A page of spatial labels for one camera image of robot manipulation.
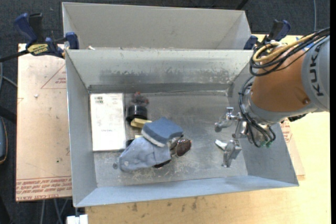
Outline brown lens sunglasses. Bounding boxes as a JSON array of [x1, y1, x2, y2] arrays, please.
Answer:
[[154, 137, 193, 169]]

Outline brown cardboard board red print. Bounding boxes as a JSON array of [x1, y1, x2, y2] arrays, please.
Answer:
[[15, 43, 307, 202]]

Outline white flat box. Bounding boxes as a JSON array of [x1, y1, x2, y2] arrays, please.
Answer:
[[89, 92, 128, 153]]

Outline blue-grey cloth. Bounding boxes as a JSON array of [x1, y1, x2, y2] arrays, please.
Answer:
[[119, 136, 173, 173]]

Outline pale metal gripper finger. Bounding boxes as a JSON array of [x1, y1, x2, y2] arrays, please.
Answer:
[[214, 106, 241, 133], [215, 139, 243, 168]]

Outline grey metal bin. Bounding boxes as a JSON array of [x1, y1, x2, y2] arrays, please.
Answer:
[[61, 2, 300, 208]]

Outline blue sponge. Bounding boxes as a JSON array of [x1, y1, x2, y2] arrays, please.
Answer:
[[141, 116, 184, 148]]

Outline black round cup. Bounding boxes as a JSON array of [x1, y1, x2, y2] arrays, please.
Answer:
[[125, 103, 148, 123]]

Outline pale wood block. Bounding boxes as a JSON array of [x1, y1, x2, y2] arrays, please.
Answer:
[[130, 118, 153, 129]]

